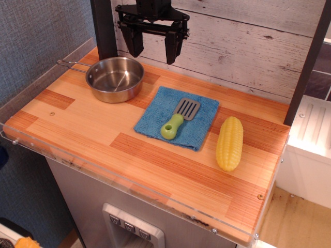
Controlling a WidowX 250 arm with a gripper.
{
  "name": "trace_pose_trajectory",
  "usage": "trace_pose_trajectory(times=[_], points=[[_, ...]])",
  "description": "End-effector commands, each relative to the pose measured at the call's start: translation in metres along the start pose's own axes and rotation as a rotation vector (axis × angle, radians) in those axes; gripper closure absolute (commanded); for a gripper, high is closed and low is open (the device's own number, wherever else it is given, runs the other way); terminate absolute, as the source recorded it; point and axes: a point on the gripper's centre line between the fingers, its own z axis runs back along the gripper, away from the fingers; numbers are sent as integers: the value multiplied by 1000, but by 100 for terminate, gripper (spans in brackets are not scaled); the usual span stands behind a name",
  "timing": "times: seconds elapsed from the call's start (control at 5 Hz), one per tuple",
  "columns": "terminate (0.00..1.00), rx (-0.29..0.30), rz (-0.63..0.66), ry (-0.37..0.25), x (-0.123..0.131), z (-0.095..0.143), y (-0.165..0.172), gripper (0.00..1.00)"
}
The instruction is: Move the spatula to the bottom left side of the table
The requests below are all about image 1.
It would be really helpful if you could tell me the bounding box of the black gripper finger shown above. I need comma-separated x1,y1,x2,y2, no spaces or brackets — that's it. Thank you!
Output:
164,25,184,65
121,23,144,58

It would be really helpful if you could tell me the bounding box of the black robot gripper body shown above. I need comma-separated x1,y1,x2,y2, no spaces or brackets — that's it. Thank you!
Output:
115,1,190,39

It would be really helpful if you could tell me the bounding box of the green handled grey spatula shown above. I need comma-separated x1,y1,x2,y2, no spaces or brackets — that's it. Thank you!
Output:
160,98,201,140

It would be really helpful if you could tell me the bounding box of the stainless steel pan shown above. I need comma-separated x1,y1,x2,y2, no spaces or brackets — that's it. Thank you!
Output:
57,57,145,103

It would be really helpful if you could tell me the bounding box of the blue folded cloth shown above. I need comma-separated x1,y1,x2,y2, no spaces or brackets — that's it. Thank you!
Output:
134,86,219,151

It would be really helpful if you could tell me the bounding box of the yellow plastic corn cob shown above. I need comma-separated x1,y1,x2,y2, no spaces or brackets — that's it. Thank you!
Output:
216,116,244,172

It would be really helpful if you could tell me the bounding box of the white toy sink unit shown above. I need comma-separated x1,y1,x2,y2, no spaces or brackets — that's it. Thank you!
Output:
275,38,331,207

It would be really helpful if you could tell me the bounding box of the clear acrylic table guard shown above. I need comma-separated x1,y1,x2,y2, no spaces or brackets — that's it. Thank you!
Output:
2,124,262,247

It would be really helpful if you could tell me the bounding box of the orange object bottom left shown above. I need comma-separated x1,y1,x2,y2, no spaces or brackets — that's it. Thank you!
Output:
14,237,40,248

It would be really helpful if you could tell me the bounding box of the dark left vertical post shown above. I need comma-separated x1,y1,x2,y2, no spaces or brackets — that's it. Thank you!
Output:
90,0,118,60

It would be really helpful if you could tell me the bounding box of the dark vertical post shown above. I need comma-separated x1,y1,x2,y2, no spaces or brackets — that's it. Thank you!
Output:
90,0,118,60
283,0,330,126

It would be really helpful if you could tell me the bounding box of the dark right vertical post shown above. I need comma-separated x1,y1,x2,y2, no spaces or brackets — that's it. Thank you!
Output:
283,0,330,126

